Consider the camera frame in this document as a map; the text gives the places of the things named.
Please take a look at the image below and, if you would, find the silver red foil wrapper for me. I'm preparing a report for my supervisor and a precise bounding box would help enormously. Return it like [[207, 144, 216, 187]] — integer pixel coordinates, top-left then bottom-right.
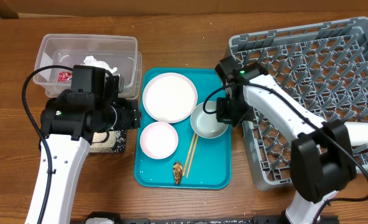
[[58, 72, 72, 83]]

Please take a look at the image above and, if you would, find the pink bowl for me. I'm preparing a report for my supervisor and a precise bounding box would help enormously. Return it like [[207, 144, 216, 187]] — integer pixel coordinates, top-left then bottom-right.
[[140, 121, 178, 159]]

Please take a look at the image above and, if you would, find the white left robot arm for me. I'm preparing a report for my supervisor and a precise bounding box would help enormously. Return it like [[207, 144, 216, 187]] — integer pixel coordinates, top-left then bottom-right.
[[21, 65, 141, 223]]

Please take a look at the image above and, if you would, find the black food waste tray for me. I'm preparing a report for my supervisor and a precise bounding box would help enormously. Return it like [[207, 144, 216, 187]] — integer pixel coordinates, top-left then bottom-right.
[[89, 97, 130, 154]]

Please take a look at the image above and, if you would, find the grey dish rack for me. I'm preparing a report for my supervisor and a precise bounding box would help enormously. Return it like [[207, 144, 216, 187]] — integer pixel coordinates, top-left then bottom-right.
[[224, 17, 368, 190]]

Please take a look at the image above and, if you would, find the clear plastic bin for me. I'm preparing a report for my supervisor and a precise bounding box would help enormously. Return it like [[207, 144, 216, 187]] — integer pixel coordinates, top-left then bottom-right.
[[35, 34, 142, 100]]

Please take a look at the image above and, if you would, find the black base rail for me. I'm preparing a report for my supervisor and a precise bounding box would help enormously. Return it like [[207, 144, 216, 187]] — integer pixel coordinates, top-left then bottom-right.
[[84, 211, 340, 224]]

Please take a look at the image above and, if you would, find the white napkin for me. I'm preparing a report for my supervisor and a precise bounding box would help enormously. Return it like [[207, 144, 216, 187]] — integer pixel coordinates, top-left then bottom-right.
[[81, 55, 117, 74]]

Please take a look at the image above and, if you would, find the grey green bowl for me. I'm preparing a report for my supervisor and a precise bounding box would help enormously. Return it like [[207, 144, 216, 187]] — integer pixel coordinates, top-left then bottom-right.
[[190, 103, 229, 139]]

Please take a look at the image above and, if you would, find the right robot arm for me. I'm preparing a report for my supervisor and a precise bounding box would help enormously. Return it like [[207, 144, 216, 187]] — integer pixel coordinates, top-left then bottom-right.
[[214, 56, 358, 223]]

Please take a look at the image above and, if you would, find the large pink plate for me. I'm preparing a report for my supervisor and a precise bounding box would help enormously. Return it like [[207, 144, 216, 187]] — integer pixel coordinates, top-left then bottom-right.
[[142, 72, 198, 123]]

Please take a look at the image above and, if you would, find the brown food scrap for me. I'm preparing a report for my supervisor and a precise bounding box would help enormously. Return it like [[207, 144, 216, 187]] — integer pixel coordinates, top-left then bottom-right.
[[172, 161, 183, 185]]

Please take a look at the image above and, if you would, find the pile of white rice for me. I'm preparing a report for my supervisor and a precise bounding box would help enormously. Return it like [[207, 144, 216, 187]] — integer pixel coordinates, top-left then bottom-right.
[[90, 131, 127, 154]]

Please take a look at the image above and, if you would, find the teal plastic tray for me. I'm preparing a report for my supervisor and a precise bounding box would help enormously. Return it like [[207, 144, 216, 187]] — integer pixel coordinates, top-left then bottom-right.
[[134, 67, 231, 189]]

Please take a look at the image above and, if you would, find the small white cup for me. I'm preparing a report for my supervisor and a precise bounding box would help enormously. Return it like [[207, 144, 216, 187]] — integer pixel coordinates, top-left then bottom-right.
[[344, 122, 368, 146]]

